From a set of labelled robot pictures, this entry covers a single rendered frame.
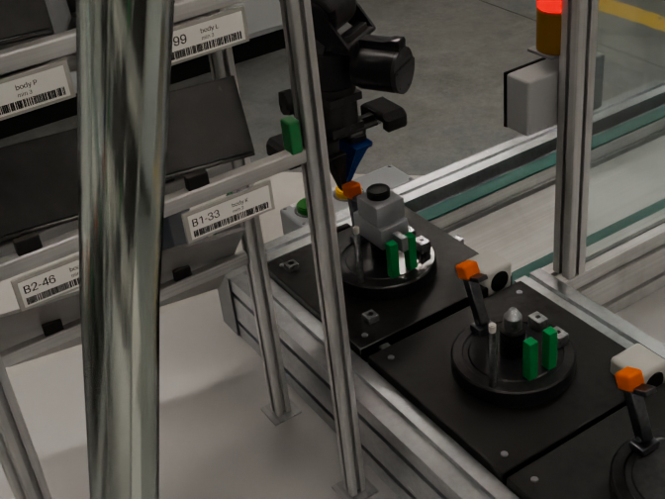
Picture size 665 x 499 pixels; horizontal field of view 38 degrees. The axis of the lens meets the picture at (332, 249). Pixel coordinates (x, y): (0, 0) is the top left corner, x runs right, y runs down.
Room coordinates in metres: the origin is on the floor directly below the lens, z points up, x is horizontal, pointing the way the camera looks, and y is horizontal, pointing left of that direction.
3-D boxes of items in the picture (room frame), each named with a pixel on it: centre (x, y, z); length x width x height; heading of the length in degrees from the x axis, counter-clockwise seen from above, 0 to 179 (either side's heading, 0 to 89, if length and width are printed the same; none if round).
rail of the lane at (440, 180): (1.34, -0.23, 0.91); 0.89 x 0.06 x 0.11; 119
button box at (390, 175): (1.31, -0.03, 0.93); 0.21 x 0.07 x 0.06; 119
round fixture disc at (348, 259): (1.08, -0.07, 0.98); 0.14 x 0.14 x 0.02
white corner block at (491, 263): (1.04, -0.20, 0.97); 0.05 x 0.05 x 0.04; 29
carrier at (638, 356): (0.85, -0.19, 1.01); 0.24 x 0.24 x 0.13; 29
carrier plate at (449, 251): (1.08, -0.07, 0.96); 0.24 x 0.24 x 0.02; 29
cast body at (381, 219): (1.07, -0.07, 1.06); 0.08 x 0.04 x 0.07; 30
